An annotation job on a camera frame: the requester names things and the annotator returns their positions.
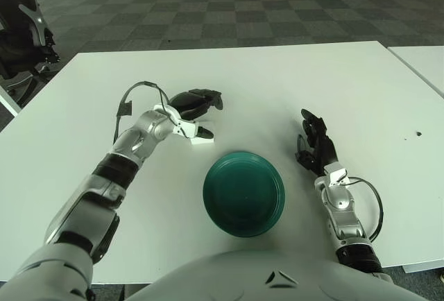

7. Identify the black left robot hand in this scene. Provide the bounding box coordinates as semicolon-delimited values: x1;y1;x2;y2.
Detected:
154;88;223;141

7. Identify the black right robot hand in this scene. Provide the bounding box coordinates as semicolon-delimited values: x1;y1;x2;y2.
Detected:
295;108;350;186

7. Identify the white charger block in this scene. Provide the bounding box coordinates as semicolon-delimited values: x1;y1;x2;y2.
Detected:
189;133;216;146

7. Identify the dark green round plate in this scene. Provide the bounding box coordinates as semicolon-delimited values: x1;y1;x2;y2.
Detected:
203;151;286;238

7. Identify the grey robot torso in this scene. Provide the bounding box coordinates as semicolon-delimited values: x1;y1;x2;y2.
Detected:
126;248;393;301

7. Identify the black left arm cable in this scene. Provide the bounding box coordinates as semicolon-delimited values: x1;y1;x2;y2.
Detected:
112;80;174;144

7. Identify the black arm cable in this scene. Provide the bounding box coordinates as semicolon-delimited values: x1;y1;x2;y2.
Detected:
341;175;385;241
112;80;174;144

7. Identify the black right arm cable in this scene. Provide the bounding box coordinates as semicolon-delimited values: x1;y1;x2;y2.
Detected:
341;175;385;241

